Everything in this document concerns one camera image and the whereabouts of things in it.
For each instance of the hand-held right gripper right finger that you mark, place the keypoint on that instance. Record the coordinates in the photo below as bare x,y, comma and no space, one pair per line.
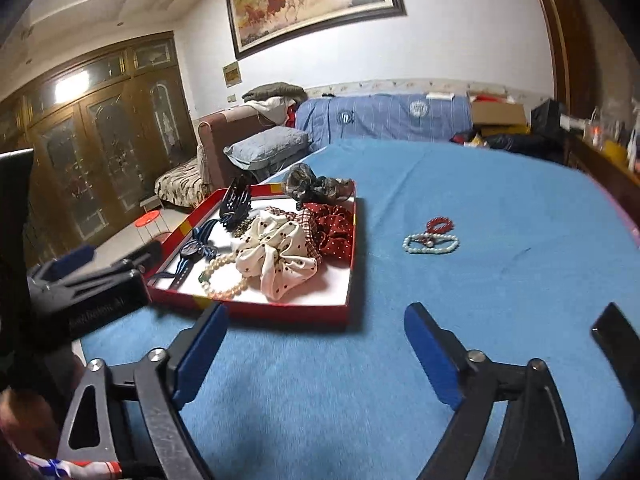
432,355

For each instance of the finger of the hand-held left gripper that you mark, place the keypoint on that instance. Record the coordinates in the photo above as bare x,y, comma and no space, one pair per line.
135,257
70,260

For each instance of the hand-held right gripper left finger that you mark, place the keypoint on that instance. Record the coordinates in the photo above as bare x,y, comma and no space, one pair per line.
200,355

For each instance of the navy striped ribbon bow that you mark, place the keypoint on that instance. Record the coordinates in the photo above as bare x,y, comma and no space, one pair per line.
191,249

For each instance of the cream spotted scrunchie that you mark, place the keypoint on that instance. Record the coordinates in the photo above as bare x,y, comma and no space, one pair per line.
270,255

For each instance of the red jewelry box tray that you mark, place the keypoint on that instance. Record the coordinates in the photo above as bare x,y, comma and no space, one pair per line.
310,290

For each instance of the dark red polka dot scrunchie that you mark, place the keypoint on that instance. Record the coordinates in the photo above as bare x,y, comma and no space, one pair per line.
335,230

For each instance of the red plaid scrunchie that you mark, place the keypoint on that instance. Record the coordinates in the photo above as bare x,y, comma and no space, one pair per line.
307,227

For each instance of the person's left forearm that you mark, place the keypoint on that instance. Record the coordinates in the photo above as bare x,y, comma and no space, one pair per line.
20,422

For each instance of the red stool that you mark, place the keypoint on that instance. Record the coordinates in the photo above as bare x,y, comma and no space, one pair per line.
150,219

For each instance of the black hair claw clip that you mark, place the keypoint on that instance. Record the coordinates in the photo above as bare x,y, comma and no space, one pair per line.
235,205

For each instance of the wooden wardrobe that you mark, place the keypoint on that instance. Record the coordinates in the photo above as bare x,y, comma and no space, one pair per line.
110,135

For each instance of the brown sofa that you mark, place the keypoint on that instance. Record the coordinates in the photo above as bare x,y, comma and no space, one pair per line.
215,135

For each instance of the red white blue clothing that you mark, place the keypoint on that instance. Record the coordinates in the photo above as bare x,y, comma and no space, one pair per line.
75,467

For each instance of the grey pillow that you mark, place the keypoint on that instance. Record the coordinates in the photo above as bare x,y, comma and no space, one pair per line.
270,147

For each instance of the camouflage scrunchie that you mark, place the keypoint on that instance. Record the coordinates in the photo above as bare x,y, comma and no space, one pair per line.
300,180

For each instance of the black phone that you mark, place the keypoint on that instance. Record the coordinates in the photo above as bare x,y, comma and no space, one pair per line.
620,345

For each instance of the white cloth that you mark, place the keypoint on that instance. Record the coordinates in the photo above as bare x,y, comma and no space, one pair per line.
270,109

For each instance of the dark green folded clothing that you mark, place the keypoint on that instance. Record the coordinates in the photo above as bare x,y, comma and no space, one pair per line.
275,91

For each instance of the black plastic bag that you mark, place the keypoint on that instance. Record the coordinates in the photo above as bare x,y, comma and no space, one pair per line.
525,146

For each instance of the purple bedsheet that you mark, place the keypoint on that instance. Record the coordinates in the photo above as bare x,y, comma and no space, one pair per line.
627,220

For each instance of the blue checked quilt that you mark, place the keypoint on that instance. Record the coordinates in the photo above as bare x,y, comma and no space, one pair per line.
380,117

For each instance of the cardboard box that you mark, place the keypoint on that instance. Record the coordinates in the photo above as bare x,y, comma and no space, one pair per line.
497,112

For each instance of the wooden headboard shelf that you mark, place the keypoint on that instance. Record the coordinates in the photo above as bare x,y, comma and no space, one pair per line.
600,165

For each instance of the white envelope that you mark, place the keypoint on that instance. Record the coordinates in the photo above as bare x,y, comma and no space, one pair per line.
440,96

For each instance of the yellow container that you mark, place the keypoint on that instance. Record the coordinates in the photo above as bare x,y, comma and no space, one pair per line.
615,149

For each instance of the framed horse painting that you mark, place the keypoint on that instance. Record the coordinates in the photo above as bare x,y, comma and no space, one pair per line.
310,5

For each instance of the small yellow wall picture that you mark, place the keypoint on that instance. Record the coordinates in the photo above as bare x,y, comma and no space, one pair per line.
231,73

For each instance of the wooden door frame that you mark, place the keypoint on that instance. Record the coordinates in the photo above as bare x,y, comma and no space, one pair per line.
565,35

